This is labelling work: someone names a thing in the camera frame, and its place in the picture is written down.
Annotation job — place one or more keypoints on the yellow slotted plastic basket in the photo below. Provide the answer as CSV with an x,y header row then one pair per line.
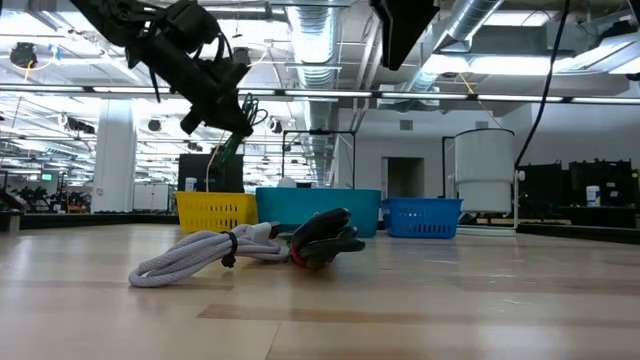
x,y
215,212

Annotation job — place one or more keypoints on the black ceiling speaker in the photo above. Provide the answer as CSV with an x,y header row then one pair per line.
x,y
22,54

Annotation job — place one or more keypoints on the black cabinet row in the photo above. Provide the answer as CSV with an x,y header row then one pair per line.
x,y
615,180

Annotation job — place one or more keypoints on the black tube frame stand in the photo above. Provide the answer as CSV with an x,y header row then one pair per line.
x,y
320,132

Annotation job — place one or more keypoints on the white cylinder container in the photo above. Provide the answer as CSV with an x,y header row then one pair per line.
x,y
484,170

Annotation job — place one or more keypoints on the blue slotted plastic basket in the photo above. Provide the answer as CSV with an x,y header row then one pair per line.
x,y
420,215

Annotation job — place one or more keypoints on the black and red glove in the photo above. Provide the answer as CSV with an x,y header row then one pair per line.
x,y
320,227

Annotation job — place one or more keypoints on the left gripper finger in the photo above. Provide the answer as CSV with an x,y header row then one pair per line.
x,y
227,115
191,122

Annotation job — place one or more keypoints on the white wipes canister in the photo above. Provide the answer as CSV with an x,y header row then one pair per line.
x,y
190,185
593,196

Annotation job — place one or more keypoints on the white building pillar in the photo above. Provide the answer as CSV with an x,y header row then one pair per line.
x,y
115,160

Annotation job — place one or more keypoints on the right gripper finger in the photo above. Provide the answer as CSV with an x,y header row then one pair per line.
x,y
405,30

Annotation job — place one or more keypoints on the white dome object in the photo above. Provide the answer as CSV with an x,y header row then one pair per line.
x,y
286,183

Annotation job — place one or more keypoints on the silver ventilation duct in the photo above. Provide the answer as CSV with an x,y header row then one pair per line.
x,y
315,40
470,20

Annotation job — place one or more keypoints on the teal plastic bin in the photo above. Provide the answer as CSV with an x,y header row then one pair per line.
x,y
320,210

